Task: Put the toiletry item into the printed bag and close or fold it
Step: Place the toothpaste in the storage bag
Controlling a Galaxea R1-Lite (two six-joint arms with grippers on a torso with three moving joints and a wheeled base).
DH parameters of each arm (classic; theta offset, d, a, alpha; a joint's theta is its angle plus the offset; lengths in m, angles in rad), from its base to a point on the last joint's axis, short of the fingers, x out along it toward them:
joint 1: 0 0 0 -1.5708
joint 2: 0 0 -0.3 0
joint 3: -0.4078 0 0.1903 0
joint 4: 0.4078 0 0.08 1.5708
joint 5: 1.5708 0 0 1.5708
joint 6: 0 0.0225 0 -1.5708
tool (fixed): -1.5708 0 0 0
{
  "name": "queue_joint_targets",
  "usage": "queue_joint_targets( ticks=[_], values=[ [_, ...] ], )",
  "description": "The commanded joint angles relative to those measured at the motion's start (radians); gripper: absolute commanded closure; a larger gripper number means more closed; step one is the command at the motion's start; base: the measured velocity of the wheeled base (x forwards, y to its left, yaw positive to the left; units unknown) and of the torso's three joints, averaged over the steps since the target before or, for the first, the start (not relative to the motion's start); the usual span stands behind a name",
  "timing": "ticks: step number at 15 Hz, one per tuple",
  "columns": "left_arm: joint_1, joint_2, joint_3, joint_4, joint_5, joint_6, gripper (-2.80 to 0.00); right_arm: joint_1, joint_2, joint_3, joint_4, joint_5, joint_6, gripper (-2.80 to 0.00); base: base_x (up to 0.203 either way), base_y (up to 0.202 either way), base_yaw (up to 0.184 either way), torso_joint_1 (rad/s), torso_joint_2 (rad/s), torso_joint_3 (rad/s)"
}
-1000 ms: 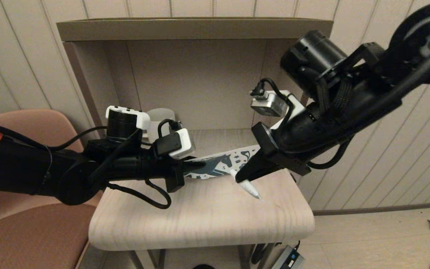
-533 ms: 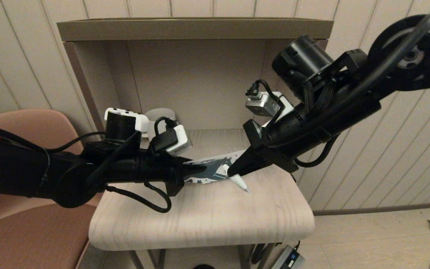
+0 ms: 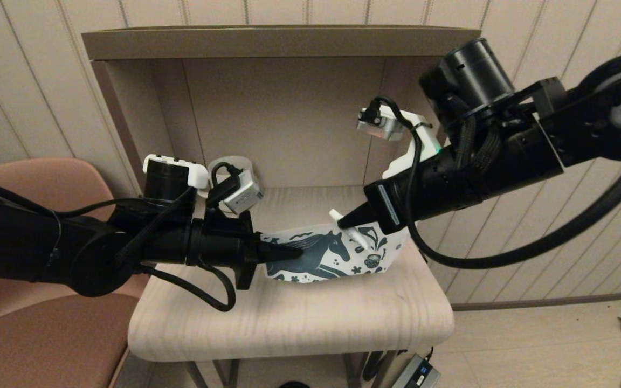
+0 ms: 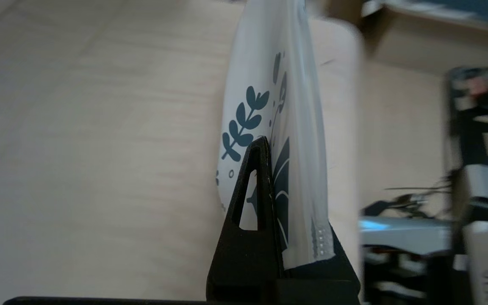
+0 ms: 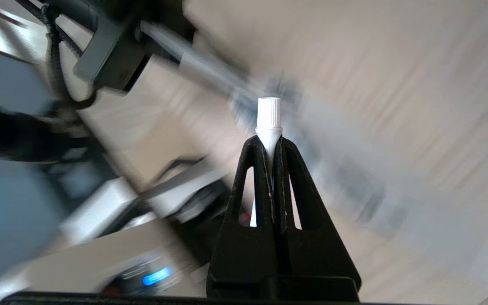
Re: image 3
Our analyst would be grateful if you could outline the light wood shelf cabinet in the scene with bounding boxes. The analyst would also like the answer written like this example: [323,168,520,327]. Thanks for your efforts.
[81,26,481,388]

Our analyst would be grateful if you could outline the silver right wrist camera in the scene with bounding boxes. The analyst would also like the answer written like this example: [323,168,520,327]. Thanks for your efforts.
[356,105,413,142]

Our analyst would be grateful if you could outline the white right camera bracket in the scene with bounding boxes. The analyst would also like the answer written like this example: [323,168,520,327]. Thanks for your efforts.
[383,110,440,178]

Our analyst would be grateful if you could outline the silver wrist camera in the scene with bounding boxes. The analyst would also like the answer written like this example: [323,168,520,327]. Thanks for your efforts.
[208,162,264,214]
[356,105,413,142]

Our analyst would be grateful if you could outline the white pouch with horse print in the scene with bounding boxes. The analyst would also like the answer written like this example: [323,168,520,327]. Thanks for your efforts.
[261,224,411,283]

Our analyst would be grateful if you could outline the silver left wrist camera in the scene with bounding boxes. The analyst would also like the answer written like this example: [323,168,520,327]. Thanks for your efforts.
[208,162,264,214]

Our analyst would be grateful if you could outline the white ribbed ceramic mug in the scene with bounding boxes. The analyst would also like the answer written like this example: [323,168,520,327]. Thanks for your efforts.
[208,156,257,186]

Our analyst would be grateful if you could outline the grey power adapter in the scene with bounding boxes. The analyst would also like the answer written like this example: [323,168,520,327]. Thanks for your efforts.
[391,353,440,388]

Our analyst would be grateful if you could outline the black sleeved cord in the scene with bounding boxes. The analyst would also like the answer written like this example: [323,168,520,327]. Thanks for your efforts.
[362,350,385,382]

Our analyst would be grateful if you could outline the small white plastic piece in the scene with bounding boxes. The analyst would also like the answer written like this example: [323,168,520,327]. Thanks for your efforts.
[329,209,370,250]

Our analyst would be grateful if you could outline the brown baseboard strip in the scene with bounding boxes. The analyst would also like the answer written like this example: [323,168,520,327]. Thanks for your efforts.
[451,290,621,313]

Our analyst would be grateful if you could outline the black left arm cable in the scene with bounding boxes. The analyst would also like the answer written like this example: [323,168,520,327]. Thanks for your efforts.
[141,259,236,312]

